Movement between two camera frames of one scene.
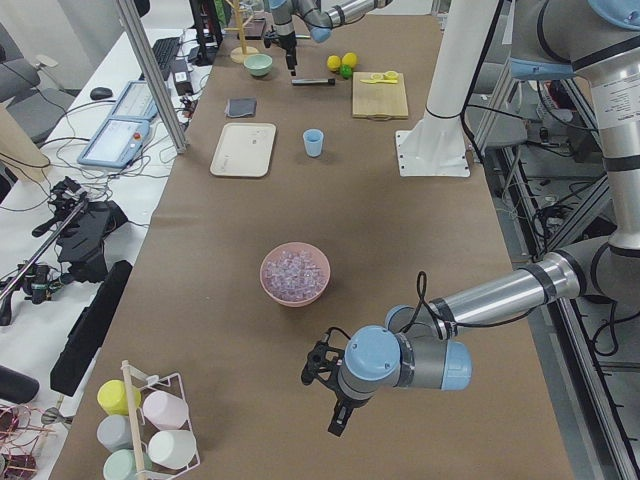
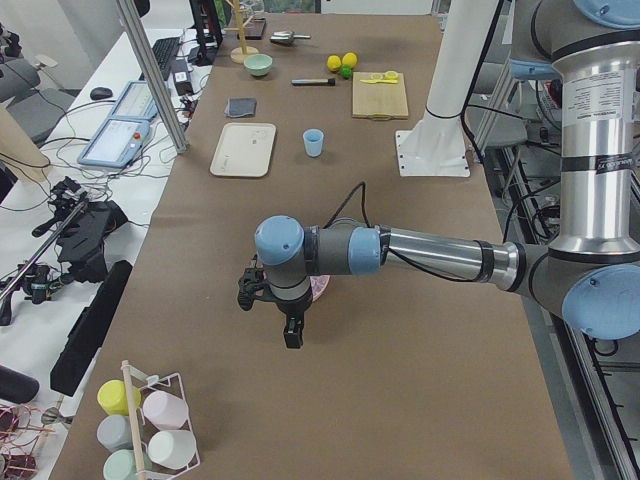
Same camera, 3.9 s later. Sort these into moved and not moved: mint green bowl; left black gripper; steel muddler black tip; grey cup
Moved: left black gripper
Not moved: grey cup; steel muddler black tip; mint green bowl
